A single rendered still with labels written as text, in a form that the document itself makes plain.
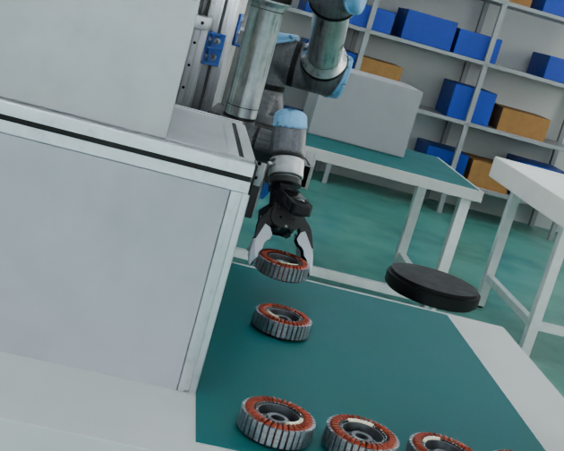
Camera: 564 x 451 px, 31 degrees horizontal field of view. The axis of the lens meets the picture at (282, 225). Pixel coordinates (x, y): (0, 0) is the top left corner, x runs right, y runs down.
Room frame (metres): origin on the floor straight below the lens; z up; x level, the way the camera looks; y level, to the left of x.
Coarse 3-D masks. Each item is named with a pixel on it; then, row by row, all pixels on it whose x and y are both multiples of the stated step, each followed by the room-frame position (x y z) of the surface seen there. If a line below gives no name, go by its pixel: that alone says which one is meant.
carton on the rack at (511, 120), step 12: (504, 108) 8.35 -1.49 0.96; (516, 108) 8.74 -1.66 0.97; (492, 120) 8.52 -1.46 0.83; (504, 120) 8.36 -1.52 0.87; (516, 120) 8.37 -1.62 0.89; (528, 120) 8.38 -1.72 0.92; (540, 120) 8.40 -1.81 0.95; (516, 132) 8.37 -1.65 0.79; (528, 132) 8.39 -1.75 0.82; (540, 132) 8.40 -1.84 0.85
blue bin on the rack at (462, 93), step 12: (444, 84) 8.61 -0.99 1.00; (456, 84) 8.27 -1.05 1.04; (444, 96) 8.50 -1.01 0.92; (456, 96) 8.27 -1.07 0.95; (468, 96) 8.28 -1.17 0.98; (480, 96) 8.30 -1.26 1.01; (492, 96) 8.31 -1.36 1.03; (444, 108) 8.38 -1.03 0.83; (456, 108) 8.27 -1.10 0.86; (480, 108) 8.30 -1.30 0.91; (492, 108) 8.32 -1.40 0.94; (480, 120) 8.31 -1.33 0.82
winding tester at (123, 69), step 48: (0, 0) 1.41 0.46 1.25; (48, 0) 1.41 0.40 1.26; (96, 0) 1.42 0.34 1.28; (144, 0) 1.43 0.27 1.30; (192, 0) 1.45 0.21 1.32; (0, 48) 1.41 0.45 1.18; (48, 48) 1.42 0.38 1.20; (96, 48) 1.43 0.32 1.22; (144, 48) 1.44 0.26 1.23; (0, 96) 1.41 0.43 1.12; (48, 96) 1.42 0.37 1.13; (96, 96) 1.43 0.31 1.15; (144, 96) 1.44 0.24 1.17
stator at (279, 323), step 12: (264, 312) 1.81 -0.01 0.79; (276, 312) 1.87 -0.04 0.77; (288, 312) 1.87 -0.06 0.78; (300, 312) 1.87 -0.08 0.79; (264, 324) 1.80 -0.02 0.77; (276, 324) 1.79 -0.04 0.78; (288, 324) 1.80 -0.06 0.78; (300, 324) 1.81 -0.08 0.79; (276, 336) 1.79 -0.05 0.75; (288, 336) 1.79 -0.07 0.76; (300, 336) 1.80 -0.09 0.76
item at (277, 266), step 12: (264, 252) 2.00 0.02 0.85; (276, 252) 2.04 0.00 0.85; (288, 252) 2.05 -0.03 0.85; (264, 264) 1.97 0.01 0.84; (276, 264) 1.96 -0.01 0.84; (288, 264) 1.98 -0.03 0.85; (300, 264) 2.01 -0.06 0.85; (276, 276) 1.96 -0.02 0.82; (288, 276) 1.96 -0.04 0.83; (300, 276) 1.97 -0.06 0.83
